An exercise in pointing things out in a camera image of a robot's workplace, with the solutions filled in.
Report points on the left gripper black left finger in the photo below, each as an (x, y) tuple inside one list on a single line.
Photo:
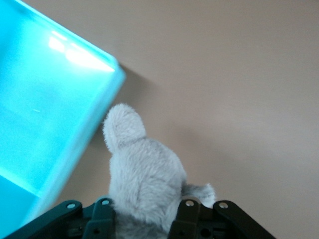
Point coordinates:
[(99, 221)]

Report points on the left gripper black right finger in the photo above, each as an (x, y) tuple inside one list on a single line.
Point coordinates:
[(194, 221)]

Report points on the grey plush toy with keyring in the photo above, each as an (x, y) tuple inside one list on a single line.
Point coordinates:
[(147, 174)]

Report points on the blue plastic box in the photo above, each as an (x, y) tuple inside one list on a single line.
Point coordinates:
[(45, 112)]

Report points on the brown table cover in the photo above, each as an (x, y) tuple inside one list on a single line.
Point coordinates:
[(224, 74)]

